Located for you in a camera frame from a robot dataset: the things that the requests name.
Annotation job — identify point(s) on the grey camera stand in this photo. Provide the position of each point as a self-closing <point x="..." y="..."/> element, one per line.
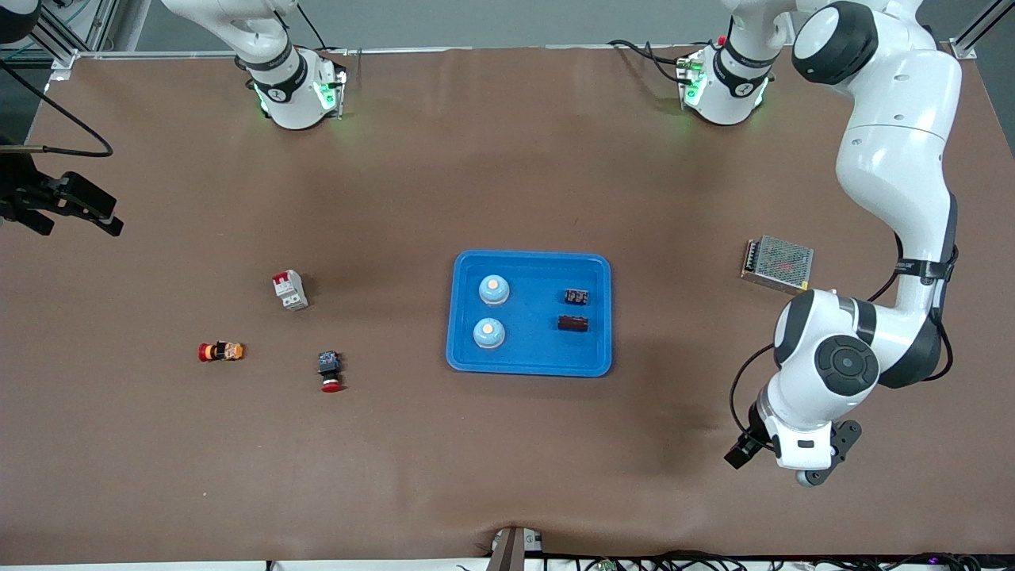
<point x="511" y="551"/>

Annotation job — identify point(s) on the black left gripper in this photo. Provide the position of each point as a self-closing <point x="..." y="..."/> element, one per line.
<point x="746" y="448"/>

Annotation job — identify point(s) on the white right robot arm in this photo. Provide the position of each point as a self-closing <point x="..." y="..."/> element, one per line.
<point x="289" y="95"/>

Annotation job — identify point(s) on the metal mesh power supply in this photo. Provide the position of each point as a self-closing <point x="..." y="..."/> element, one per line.
<point x="779" y="264"/>

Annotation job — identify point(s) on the white red circuit breaker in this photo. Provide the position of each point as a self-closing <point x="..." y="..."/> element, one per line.
<point x="289" y="290"/>

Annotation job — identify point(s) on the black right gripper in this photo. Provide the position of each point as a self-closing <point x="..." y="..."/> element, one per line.
<point x="22" y="196"/>

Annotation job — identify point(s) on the blue plastic tray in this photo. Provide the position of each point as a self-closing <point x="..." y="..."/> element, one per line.
<point x="527" y="357"/>

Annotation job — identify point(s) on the brown table mat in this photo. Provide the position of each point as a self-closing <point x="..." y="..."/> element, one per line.
<point x="507" y="460"/>

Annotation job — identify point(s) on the blue call bell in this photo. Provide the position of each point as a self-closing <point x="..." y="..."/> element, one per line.
<point x="493" y="289"/>
<point x="488" y="334"/>

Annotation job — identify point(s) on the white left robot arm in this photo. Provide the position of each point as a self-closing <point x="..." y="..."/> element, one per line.
<point x="896" y="159"/>

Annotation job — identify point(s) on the dark brown relay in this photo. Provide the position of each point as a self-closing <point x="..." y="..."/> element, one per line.
<point x="572" y="323"/>

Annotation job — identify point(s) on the red mushroom push button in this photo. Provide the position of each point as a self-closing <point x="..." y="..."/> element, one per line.
<point x="330" y="373"/>

